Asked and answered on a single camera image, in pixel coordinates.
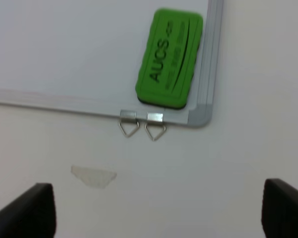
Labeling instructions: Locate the right metal hanging clip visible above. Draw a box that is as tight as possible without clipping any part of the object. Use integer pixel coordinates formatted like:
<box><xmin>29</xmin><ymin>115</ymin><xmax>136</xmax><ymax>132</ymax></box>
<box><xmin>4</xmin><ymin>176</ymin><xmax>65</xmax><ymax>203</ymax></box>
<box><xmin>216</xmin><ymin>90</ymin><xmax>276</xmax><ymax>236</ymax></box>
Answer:
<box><xmin>144</xmin><ymin>113</ymin><xmax>166</xmax><ymax>141</ymax></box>

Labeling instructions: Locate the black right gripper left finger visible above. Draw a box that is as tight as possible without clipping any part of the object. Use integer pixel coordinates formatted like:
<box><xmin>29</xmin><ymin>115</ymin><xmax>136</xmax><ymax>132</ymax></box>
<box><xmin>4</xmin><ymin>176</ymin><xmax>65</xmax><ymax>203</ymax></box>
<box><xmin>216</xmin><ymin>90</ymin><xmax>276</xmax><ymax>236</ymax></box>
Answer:
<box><xmin>0</xmin><ymin>183</ymin><xmax>57</xmax><ymax>238</ymax></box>

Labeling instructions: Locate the metal hanging clip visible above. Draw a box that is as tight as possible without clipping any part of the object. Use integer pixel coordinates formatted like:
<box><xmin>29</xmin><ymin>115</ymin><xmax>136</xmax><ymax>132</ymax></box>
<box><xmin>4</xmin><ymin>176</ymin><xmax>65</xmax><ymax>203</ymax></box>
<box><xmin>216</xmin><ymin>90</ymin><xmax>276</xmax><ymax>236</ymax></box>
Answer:
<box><xmin>118</xmin><ymin>110</ymin><xmax>140</xmax><ymax>138</ymax></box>
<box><xmin>144</xmin><ymin>113</ymin><xmax>166</xmax><ymax>141</ymax></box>

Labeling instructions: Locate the clear tape scrap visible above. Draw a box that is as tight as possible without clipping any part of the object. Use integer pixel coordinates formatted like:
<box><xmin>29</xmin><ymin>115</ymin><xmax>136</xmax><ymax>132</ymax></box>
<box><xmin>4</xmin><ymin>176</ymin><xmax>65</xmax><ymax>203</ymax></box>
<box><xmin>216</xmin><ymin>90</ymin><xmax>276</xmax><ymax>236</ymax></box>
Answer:
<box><xmin>71</xmin><ymin>166</ymin><xmax>117</xmax><ymax>189</ymax></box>

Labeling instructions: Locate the left metal hanging clip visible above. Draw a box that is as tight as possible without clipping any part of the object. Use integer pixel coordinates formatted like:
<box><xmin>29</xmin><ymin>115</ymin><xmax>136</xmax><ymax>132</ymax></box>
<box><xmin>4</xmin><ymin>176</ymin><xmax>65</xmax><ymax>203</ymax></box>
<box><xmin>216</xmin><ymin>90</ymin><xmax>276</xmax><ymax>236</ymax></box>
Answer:
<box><xmin>118</xmin><ymin>110</ymin><xmax>140</xmax><ymax>138</ymax></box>

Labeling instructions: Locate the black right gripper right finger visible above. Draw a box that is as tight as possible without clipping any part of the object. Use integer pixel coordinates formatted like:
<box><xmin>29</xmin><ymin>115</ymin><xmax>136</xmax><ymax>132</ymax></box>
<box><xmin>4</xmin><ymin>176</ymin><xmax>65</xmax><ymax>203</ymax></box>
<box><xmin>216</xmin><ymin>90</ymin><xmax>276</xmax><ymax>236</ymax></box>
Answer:
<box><xmin>261</xmin><ymin>178</ymin><xmax>298</xmax><ymax>238</ymax></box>

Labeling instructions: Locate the white aluminium-framed whiteboard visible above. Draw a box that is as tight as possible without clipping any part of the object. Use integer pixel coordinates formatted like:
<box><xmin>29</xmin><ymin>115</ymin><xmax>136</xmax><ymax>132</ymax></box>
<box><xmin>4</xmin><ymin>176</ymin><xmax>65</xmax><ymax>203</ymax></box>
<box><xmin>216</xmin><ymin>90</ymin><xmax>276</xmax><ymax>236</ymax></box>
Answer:
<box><xmin>0</xmin><ymin>0</ymin><xmax>224</xmax><ymax>127</ymax></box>

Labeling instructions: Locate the green foam whiteboard eraser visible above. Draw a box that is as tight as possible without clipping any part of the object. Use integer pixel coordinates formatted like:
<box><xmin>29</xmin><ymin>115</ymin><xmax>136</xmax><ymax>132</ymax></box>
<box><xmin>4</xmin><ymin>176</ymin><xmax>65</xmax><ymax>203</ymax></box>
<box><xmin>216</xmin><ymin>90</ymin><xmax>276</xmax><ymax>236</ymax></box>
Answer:
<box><xmin>135</xmin><ymin>8</ymin><xmax>203</xmax><ymax>110</ymax></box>

